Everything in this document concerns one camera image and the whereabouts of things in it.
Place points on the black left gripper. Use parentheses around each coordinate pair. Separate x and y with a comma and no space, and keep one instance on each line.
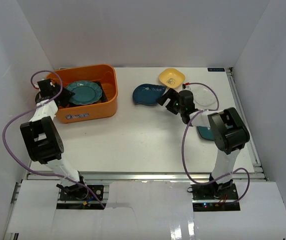
(59,94)

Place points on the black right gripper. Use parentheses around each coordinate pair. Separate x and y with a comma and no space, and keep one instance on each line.
(172,94)

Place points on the teal scalloped round plate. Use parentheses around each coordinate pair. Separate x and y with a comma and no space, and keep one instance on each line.
(84,92)

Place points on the dark blue leaf plate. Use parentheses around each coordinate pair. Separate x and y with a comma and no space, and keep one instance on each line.
(147,94)

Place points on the teal square plate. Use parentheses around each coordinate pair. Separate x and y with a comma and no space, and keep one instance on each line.
(205,133)

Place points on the yellow brown square plate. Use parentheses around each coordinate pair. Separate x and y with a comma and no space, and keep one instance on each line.
(103,97)

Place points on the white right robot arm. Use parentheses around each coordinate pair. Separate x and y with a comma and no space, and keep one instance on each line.
(229,133)

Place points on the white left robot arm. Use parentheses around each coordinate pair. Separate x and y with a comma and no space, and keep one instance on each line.
(43,142)

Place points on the orange plastic bin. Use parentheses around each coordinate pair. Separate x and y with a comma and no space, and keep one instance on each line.
(103,73)

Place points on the yellow square bowl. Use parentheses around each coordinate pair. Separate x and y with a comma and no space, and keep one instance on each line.
(171,78)

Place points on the clear glass plate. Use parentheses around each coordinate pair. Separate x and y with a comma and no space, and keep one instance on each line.
(203,96)

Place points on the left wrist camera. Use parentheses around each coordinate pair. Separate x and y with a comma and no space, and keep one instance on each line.
(46,86)

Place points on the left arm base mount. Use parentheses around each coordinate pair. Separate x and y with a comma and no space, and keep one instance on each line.
(78,193)

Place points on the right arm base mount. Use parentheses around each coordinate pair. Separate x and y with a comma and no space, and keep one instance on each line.
(205,199)

